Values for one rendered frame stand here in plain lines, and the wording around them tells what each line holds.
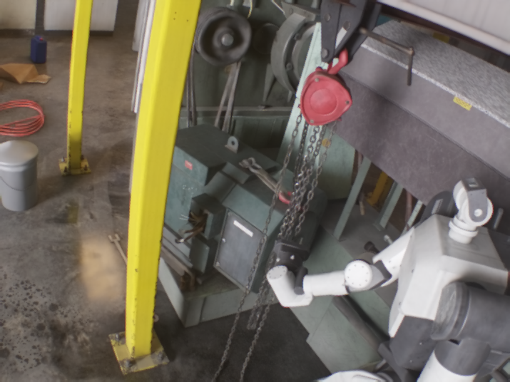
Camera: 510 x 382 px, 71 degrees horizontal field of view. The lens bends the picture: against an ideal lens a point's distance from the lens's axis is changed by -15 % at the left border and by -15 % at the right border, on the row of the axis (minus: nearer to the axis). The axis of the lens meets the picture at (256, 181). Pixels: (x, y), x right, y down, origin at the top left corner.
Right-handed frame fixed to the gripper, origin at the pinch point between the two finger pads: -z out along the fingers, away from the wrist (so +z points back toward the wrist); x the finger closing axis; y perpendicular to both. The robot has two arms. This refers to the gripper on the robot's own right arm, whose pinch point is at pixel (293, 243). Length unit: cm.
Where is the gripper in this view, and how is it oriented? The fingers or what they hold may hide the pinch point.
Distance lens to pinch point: 143.8
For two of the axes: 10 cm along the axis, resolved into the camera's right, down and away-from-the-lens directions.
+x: 9.6, 2.9, -0.5
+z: -1.9, 4.6, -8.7
